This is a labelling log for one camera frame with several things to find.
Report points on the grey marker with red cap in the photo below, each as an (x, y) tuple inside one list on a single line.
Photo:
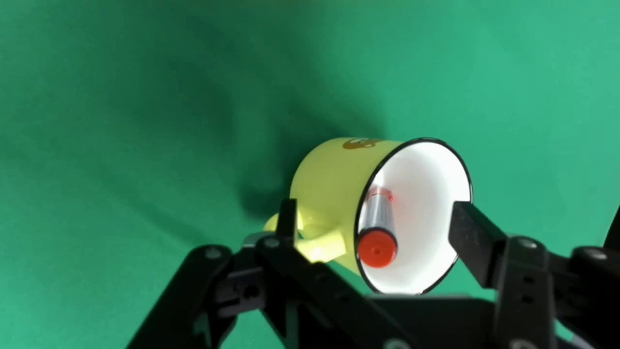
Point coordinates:
[(377, 244)]

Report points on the green tablecloth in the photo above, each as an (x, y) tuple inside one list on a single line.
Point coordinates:
[(137, 130)]

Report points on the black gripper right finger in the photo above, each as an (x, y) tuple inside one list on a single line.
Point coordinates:
[(538, 287)]

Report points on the yellow enamel mug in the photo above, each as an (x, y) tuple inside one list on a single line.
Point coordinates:
[(427, 176)]

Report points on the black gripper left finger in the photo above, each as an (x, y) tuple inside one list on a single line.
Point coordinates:
[(305, 302)]

